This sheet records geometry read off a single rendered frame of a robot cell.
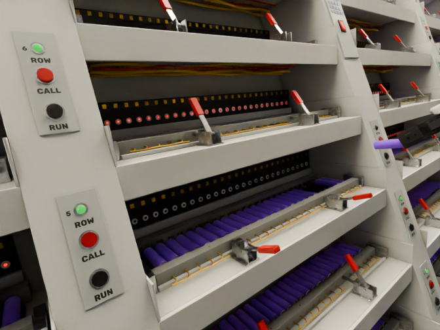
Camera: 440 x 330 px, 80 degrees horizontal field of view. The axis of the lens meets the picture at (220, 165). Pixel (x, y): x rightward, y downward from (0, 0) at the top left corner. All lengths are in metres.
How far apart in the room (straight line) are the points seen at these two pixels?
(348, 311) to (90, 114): 0.58
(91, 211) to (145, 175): 0.08
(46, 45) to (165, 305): 0.35
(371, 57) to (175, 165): 0.73
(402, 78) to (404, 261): 0.88
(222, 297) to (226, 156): 0.20
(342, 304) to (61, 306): 0.51
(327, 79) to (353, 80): 0.07
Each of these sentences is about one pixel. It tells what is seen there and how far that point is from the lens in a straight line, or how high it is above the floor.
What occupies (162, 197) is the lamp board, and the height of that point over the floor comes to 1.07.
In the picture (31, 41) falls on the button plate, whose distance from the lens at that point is 0.39.
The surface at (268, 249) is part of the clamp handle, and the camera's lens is 0.38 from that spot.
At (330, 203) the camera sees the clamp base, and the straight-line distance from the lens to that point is 0.62.
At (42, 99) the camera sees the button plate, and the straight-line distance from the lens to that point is 0.36.
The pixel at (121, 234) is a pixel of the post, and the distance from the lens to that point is 0.34.
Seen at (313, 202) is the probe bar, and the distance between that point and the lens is 0.60.
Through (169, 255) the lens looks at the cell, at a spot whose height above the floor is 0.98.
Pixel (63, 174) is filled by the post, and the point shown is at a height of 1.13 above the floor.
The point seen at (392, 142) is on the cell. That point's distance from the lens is 0.64.
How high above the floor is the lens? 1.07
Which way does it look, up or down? 4 degrees up
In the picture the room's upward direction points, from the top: 17 degrees counter-clockwise
